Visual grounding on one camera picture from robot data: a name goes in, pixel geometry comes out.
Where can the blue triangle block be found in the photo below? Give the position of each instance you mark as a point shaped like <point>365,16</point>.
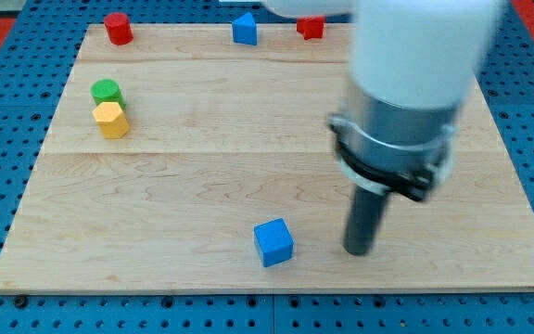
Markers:
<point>244,30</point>

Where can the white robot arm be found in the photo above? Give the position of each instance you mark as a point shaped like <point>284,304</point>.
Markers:
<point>410,67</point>

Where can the red cylinder block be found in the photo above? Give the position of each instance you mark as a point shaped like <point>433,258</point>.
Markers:
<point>118,28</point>

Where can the blue cube block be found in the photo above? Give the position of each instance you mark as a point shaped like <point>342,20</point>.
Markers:
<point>273,242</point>

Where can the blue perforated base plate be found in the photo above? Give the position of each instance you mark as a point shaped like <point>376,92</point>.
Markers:
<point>35,62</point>

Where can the wooden board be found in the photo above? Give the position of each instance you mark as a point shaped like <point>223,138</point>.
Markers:
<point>224,137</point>

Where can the green cylinder block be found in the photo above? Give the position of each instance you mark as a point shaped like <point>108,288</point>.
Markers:
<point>107,90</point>

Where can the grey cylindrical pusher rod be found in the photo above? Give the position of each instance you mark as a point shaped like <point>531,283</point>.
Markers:
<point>366,213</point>

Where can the red star block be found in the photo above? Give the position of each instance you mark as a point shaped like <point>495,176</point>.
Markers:
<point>311,27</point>

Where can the yellow hexagon block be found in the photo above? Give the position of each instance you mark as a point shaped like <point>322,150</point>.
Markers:
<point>111,120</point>

